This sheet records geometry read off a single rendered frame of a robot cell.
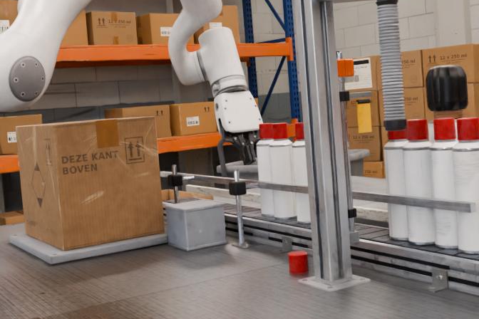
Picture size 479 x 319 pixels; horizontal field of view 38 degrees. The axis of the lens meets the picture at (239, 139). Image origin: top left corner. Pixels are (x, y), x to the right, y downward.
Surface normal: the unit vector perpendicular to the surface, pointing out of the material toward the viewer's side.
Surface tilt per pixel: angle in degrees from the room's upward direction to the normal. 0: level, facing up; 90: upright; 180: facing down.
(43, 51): 81
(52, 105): 90
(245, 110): 70
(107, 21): 90
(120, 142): 90
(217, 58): 75
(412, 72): 90
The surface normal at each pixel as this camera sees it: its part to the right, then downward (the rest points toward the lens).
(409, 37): -0.78, 0.09
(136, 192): 0.53, 0.00
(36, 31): 0.82, -0.39
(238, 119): 0.45, -0.36
